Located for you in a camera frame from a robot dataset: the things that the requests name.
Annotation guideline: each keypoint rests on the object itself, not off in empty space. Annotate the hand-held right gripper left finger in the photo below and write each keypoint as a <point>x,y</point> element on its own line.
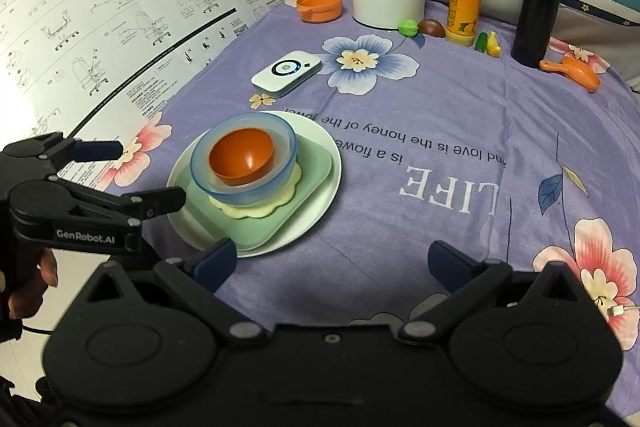
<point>217,259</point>

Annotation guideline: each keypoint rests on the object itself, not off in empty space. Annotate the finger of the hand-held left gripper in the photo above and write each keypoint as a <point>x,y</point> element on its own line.
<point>97,150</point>
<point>150,203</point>

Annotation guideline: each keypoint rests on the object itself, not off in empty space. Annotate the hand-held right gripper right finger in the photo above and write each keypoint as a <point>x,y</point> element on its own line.
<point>447,264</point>

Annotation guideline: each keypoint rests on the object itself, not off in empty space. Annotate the green square plate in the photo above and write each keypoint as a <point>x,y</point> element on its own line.
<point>250,232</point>

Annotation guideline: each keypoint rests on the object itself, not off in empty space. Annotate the yellow flower-shaped plate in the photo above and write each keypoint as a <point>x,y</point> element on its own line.
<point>250,211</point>

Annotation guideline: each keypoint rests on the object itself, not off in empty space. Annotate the blue transparent bowl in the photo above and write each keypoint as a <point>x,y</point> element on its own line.
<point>260,194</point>

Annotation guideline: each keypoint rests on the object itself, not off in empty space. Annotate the white round plate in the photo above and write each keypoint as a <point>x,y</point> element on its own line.
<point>300,227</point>

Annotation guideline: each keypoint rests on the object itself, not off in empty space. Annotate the small orange bowl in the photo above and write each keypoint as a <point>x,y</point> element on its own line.
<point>240,157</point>

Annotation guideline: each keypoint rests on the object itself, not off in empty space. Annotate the person's left hand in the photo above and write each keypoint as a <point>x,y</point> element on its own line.
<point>47,269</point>

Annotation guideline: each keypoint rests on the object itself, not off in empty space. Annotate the white instruction sheet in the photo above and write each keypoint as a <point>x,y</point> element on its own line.
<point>100,7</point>

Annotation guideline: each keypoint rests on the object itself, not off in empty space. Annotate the purple floral cloth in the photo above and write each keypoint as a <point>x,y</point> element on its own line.
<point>425,107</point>

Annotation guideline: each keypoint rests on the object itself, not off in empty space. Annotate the green toy bottle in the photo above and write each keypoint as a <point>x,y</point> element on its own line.
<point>480,43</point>

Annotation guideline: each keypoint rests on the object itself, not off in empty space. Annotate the green and yellow toy pieces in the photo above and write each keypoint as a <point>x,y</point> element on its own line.
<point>493,45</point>

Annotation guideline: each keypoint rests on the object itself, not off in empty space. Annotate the orange toy frying pan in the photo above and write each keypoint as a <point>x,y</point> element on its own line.
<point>582,74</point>

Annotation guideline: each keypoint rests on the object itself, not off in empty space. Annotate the brown toy fruit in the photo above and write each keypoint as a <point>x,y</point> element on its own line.
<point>431,28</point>

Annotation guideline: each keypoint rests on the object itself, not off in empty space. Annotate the green toy fruit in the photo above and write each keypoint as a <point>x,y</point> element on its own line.
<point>407,28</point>

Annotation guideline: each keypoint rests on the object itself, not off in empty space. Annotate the orange toy pot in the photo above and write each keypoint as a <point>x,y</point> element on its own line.
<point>320,9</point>

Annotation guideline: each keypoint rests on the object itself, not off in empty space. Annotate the black thermos bottle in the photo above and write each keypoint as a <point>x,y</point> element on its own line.
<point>537,7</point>

